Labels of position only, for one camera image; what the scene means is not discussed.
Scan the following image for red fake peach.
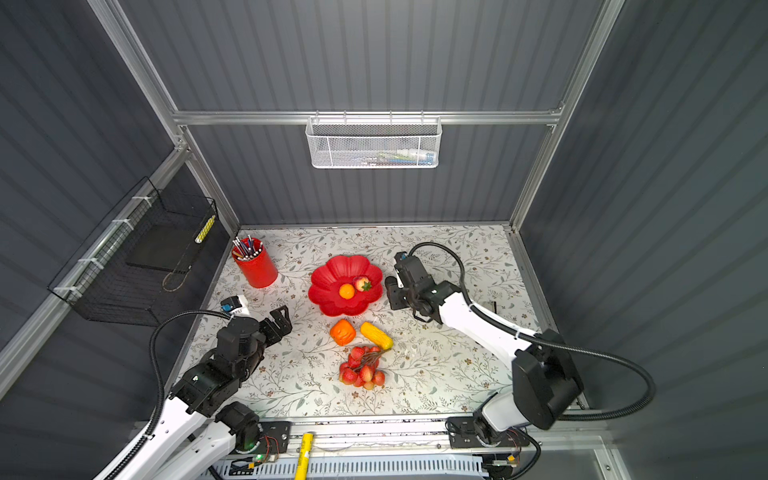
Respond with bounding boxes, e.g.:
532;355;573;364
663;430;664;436
354;276;373;292

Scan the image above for yellow fake corn cob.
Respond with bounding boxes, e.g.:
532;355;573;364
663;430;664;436
360;322;394;351

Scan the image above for red flower-shaped fruit bowl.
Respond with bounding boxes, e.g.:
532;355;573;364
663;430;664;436
308;255;383;317

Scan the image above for small fake orange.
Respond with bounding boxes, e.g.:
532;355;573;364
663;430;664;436
338;283;356;300

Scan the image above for orange fake bell pepper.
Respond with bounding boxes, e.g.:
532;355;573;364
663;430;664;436
329;319;357;346

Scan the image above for red fake lychee bunch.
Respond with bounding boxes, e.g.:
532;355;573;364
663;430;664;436
339;346;386;390

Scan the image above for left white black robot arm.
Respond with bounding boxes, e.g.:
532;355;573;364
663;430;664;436
97;306;292;479

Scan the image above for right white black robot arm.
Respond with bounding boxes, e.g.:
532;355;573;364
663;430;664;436
385;251;657;442

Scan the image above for red pen cup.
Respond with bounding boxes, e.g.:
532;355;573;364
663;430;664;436
231;238;278;289

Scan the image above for pens in red cup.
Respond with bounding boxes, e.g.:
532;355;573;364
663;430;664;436
232;235;263;262

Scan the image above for yellow marker in basket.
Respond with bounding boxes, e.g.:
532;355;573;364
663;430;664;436
194;214;217;244

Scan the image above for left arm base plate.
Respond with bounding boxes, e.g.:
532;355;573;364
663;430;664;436
246;421;293;456

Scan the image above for yellow tool on rail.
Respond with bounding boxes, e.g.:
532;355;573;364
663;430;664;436
294;432;314;480

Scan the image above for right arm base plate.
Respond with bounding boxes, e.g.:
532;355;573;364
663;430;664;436
445;416;530;449

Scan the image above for black wire wall basket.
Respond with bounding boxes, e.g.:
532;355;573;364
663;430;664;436
48;178;218;327

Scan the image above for white wire mesh basket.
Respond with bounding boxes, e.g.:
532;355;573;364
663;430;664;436
305;116;443;169

